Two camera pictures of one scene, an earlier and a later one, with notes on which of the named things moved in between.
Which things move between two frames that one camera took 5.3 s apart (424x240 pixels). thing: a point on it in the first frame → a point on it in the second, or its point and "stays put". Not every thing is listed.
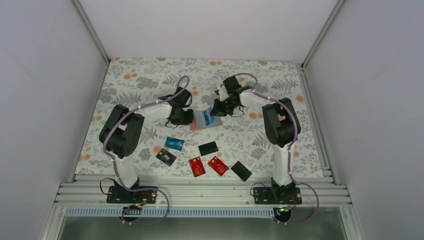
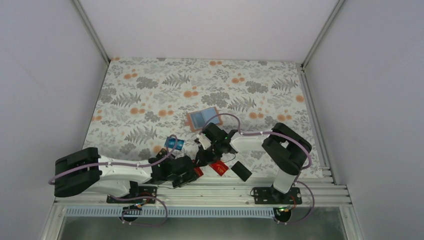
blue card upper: x=174 y=143 stays put
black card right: x=241 y=171 stays put
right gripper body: x=232 y=105 → x=213 y=156
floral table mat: x=234 y=145 stays put
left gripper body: x=180 y=115 → x=186 y=177
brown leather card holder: x=202 y=119 stays put
